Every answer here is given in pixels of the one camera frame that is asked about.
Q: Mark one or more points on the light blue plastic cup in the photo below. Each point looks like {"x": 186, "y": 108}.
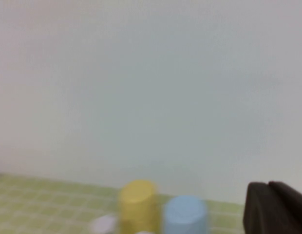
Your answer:
{"x": 185, "y": 214}

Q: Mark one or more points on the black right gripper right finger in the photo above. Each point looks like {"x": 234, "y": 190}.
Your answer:
{"x": 292, "y": 212}

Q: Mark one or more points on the yellow plastic cup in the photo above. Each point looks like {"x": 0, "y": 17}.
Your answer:
{"x": 137, "y": 202}

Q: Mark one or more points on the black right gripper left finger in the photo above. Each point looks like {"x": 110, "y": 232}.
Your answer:
{"x": 258, "y": 209}

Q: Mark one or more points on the green checkered table cloth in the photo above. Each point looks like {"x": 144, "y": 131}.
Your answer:
{"x": 43, "y": 207}

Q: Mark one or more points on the blue cup stand white caps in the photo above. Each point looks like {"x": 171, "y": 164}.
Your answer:
{"x": 103, "y": 224}

